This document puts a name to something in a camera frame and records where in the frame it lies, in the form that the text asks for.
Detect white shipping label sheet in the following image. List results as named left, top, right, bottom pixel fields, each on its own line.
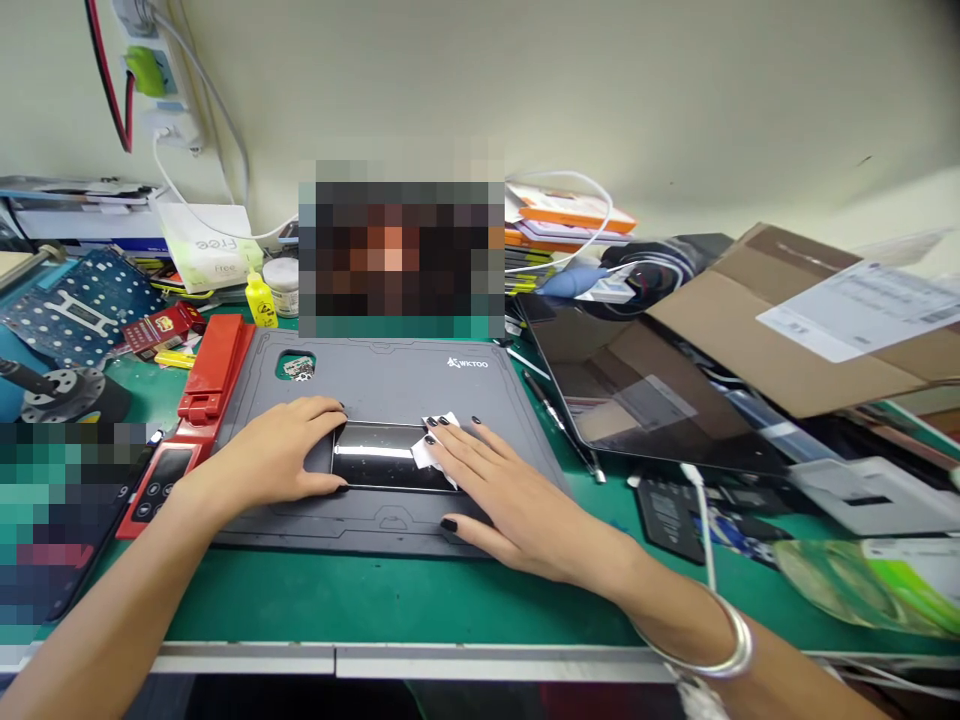
left=755, top=258, right=960, bottom=365

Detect stack of orange boxes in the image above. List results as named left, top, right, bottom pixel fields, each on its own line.
left=503, top=183, right=639, bottom=253

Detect stack of flat boxes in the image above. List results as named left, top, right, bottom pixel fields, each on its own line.
left=0, top=174, right=170, bottom=249

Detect black smartphone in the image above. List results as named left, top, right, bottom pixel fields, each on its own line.
left=329, top=420, right=460, bottom=494

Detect white cleaning wipe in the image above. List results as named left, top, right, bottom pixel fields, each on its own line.
left=410, top=410, right=463, bottom=472

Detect brown cardboard box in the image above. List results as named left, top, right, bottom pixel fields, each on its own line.
left=646, top=221, right=960, bottom=420

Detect grey repair work mat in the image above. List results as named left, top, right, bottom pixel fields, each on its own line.
left=206, top=327, right=575, bottom=560

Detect green cutting mat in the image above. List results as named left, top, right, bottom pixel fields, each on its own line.
left=33, top=296, right=960, bottom=650

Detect green plug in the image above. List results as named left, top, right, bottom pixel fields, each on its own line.
left=122, top=44, right=169, bottom=99

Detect black cable bundle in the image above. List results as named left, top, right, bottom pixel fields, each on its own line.
left=599, top=238, right=714, bottom=320

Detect small yellow bottle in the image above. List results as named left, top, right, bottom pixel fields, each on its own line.
left=245, top=272, right=280, bottom=330

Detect red small box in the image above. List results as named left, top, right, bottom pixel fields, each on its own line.
left=121, top=301, right=207, bottom=352

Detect blue perforated pad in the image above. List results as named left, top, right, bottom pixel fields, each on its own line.
left=0, top=247, right=168, bottom=369

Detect red phone repair device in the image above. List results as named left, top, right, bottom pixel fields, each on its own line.
left=114, top=313, right=258, bottom=541

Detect clear green plastic packet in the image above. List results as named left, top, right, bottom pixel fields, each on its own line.
left=772, top=536, right=960, bottom=640

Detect black metal tweezers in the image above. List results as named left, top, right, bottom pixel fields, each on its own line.
left=521, top=367, right=607, bottom=485

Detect white round jar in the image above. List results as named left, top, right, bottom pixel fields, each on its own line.
left=262, top=257, right=301, bottom=319

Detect white charger cable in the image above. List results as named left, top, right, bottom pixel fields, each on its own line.
left=149, top=127, right=300, bottom=243

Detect red and black wire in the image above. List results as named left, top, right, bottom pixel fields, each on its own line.
left=83, top=0, right=138, bottom=154

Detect white usb cable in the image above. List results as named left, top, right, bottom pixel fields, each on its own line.
left=679, top=461, right=723, bottom=595

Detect black tablet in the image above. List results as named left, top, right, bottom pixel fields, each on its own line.
left=515, top=293, right=796, bottom=477

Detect person's right hand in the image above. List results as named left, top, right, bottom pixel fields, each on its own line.
left=419, top=413, right=646, bottom=595

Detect blue air blower bulb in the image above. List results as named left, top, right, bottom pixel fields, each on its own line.
left=536, top=268, right=606, bottom=301

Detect person's left hand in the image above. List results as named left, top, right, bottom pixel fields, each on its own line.
left=182, top=395, right=351, bottom=517

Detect white power strip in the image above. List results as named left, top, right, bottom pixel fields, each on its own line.
left=110, top=0, right=205, bottom=155

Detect white plastic device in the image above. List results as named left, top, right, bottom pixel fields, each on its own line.
left=787, top=455, right=960, bottom=538

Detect white tissue pack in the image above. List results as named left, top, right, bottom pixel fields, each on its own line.
left=153, top=200, right=265, bottom=295

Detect round metal stand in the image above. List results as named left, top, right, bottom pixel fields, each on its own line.
left=0, top=356, right=133, bottom=426

